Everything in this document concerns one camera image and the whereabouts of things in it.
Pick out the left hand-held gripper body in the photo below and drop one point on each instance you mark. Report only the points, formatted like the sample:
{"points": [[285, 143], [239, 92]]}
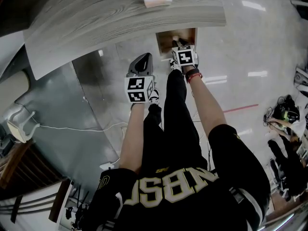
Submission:
{"points": [[138, 88]]}

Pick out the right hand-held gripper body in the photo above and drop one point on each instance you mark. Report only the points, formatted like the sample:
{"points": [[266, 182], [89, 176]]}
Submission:
{"points": [[185, 56]]}

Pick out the small white object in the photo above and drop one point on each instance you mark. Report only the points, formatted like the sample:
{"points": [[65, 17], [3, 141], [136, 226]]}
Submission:
{"points": [[175, 36]]}

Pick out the wooden drawer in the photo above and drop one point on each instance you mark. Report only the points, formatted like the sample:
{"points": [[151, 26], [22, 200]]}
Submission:
{"points": [[166, 43]]}

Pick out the person's left forearm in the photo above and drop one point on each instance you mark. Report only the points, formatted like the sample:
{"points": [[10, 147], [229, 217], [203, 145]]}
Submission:
{"points": [[132, 141]]}

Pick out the person's right forearm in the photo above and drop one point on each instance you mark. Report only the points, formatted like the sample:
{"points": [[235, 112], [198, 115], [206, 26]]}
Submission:
{"points": [[207, 109]]}

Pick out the person's right shoe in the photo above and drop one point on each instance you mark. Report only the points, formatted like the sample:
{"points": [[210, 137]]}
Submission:
{"points": [[175, 65]]}

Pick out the person's shoe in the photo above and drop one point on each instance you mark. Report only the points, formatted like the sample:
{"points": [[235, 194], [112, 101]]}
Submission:
{"points": [[154, 97], [175, 65]]}

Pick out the person's left shoe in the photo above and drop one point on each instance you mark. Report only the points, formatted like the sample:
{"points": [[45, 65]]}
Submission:
{"points": [[154, 97]]}

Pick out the black and red wristband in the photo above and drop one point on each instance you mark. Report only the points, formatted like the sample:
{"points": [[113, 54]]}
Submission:
{"points": [[193, 74]]}

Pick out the black trousers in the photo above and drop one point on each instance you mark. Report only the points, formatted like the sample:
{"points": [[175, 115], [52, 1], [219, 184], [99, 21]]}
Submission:
{"points": [[175, 119]]}

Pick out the gray wood-grain desk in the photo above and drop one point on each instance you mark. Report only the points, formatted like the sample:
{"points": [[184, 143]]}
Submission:
{"points": [[108, 20]]}

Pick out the red floor tape strip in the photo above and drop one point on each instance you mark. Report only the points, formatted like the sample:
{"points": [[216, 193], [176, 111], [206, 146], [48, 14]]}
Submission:
{"points": [[240, 107]]}

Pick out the black dome-shaped device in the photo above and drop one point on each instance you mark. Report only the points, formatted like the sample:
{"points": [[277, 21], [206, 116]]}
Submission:
{"points": [[287, 109]]}

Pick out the black lettered jersey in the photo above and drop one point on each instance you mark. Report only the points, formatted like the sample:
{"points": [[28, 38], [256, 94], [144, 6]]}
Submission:
{"points": [[183, 196]]}

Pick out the white stool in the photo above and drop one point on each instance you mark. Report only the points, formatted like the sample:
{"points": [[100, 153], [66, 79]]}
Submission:
{"points": [[22, 127]]}

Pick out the beige armchair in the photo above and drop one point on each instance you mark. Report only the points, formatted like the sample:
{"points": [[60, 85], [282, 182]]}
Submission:
{"points": [[13, 88]]}

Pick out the black tripod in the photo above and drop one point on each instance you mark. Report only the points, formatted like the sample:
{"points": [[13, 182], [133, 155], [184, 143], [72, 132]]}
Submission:
{"points": [[78, 208]]}

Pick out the brown wooden slat panel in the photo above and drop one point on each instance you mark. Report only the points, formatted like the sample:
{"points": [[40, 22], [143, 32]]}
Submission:
{"points": [[26, 167]]}

